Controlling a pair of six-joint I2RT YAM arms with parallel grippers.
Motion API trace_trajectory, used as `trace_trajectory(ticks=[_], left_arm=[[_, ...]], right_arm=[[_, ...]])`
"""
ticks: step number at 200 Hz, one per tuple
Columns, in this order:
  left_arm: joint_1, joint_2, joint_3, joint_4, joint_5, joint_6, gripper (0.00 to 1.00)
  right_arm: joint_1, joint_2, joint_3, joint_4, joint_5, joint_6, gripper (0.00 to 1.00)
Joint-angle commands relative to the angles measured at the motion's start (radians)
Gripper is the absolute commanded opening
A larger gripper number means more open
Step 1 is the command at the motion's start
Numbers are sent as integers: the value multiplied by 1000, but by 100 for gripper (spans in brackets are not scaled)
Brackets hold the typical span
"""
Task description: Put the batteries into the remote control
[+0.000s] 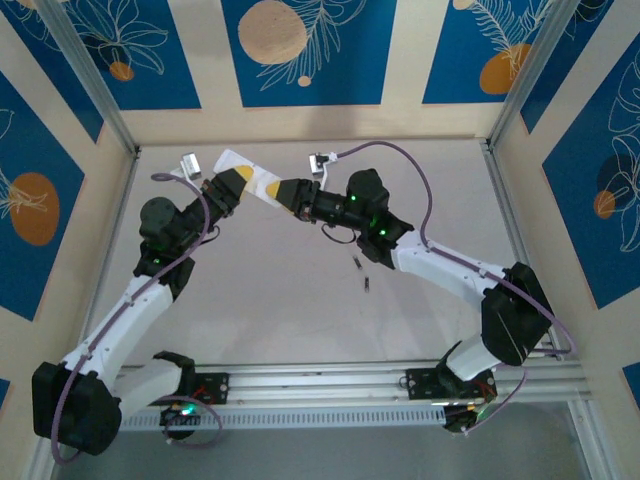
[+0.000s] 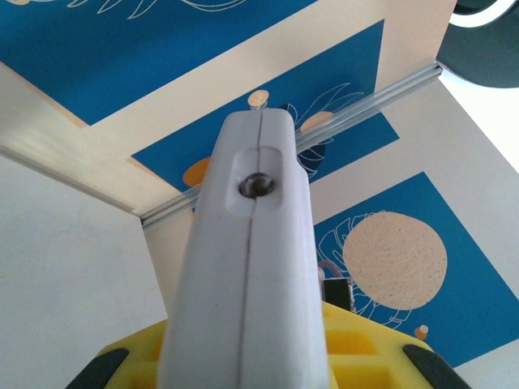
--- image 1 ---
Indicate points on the small dark battery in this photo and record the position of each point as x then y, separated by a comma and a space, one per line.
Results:
357, 262
366, 284

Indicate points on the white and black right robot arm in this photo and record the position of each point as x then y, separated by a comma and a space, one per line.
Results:
440, 265

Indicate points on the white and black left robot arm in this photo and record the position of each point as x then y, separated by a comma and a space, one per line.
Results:
130, 310

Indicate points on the black controller board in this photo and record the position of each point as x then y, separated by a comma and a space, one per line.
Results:
457, 422
175, 415

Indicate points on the aluminium table side rail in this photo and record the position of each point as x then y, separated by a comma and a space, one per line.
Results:
504, 200
126, 190

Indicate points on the aluminium upright post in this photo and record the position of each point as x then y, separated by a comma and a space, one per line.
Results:
540, 60
90, 65

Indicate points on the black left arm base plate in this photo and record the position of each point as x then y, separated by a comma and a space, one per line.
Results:
217, 387

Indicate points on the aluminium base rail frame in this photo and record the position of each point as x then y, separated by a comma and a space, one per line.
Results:
320, 380

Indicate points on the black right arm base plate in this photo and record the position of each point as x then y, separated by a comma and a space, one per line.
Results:
420, 382

